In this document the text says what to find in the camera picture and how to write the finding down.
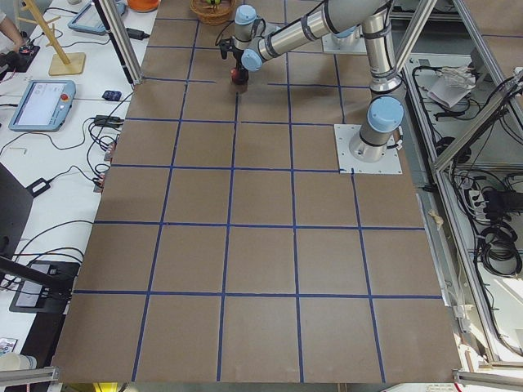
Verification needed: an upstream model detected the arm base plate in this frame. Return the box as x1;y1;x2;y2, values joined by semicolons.
334;124;402;175

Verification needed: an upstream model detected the teach pendant tablet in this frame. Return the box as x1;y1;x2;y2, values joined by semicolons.
8;80;76;132
68;2;106;35

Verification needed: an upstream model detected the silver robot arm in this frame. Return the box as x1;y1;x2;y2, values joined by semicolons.
216;1;405;163

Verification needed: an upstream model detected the woven wicker basket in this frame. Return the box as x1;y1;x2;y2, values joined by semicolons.
190;0;236;25

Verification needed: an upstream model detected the small blue device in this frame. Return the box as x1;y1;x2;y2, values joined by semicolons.
102;90;122;101

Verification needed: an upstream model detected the black monitor stand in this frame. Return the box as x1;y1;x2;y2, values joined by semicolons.
1;167;83;314

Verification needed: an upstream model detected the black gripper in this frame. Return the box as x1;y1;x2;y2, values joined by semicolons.
218;38;246;71

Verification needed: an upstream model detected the orange round object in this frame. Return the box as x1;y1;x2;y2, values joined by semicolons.
127;0;160;13

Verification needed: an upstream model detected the red apple with yellow spot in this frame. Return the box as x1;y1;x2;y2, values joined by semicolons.
230;68;249;86

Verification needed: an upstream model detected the wooden stand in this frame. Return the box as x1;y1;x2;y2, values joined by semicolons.
18;0;86;77

